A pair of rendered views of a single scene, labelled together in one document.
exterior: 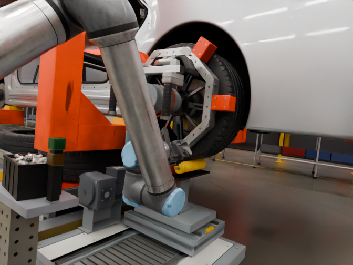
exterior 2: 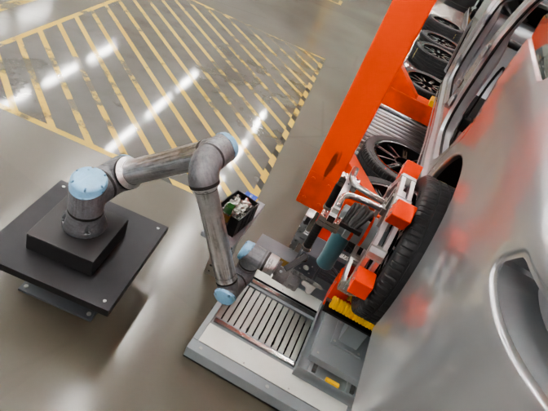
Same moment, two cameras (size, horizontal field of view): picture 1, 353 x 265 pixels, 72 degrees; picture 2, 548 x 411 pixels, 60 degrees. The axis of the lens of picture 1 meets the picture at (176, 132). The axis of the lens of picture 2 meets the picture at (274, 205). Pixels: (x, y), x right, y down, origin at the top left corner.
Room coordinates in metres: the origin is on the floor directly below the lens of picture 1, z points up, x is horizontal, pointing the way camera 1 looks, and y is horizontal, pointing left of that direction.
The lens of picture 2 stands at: (0.12, -1.19, 2.00)
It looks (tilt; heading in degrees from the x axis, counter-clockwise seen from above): 36 degrees down; 61
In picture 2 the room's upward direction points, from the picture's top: 24 degrees clockwise
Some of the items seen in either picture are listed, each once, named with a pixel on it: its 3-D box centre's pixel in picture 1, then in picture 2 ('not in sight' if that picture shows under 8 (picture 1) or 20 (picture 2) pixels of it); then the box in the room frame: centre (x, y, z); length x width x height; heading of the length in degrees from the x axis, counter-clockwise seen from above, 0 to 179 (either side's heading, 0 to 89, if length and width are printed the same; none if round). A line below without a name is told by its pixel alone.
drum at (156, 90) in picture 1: (160, 99); (360, 227); (1.25, 0.10, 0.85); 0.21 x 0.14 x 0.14; 145
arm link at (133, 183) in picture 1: (138, 186); (243, 272); (0.83, 0.11, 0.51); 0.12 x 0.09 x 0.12; 50
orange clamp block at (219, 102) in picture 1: (223, 103); (361, 282); (1.13, -0.20, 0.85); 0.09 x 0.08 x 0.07; 55
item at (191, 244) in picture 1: (174, 222); (340, 350); (1.45, -0.04, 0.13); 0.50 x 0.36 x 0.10; 55
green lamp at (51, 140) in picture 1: (56, 143); (229, 208); (0.77, 0.38, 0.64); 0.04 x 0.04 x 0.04; 55
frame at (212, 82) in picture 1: (168, 101); (375, 236); (1.31, 0.06, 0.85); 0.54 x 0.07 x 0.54; 55
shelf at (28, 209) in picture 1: (24, 191); (234, 218); (0.89, 0.54, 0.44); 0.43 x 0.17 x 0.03; 55
